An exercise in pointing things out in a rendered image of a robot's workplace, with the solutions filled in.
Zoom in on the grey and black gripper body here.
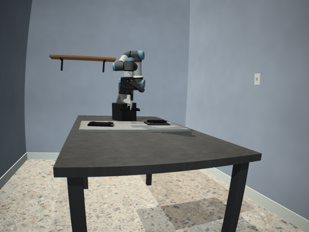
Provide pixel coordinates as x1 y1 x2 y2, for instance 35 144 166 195
120 77 134 95

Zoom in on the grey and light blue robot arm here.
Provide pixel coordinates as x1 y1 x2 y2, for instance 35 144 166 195
112 50 145 103

